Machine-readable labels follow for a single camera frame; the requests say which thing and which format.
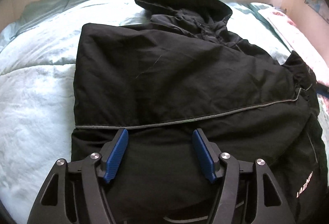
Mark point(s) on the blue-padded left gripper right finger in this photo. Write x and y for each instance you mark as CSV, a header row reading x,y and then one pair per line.
x,y
208,159

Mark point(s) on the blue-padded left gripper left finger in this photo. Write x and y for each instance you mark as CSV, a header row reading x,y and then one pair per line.
x,y
112,153

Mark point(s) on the black hooded jacket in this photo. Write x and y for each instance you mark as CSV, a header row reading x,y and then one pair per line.
x,y
182,71

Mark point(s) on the pink floral pillow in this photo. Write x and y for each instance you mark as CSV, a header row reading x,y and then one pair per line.
x,y
296,40

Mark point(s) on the light teal quilted duvet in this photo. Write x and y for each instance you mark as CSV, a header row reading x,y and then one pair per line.
x,y
40,183

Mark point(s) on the colourful wall map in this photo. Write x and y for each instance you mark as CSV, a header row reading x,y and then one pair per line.
x,y
320,7

